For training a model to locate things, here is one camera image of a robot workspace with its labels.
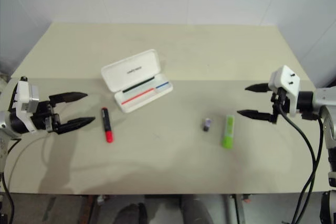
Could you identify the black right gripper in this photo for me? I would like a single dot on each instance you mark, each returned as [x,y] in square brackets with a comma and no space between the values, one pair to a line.
[281,98]

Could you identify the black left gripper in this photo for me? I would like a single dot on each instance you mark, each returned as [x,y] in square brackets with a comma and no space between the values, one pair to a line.
[43,116]

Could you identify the red and black marker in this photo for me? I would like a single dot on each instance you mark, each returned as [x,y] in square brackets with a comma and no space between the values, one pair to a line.
[107,125]

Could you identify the small grey purple eraser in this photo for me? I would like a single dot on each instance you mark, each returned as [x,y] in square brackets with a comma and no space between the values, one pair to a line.
[207,125]

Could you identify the white plastic pencil case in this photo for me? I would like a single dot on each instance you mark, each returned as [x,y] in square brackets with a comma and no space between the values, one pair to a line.
[136,82]

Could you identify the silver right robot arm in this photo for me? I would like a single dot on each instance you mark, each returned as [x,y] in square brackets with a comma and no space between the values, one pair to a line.
[328,103]

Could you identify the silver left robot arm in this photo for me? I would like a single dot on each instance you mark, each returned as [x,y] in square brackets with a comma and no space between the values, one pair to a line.
[8,127]

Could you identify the dark grey cylinder shape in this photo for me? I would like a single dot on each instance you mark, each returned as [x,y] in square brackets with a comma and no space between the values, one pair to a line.
[197,211]

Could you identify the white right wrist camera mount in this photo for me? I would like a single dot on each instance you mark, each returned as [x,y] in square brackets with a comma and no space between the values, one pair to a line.
[286,79]

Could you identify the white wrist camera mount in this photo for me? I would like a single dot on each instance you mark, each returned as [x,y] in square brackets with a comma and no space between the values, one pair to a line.
[286,79]
[22,95]

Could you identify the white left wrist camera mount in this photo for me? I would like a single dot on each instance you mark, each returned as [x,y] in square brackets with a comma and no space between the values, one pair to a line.
[22,95]

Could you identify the metal table frame leg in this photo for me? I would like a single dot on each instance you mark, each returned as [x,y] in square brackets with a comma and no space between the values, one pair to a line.
[237,208]
[90,209]

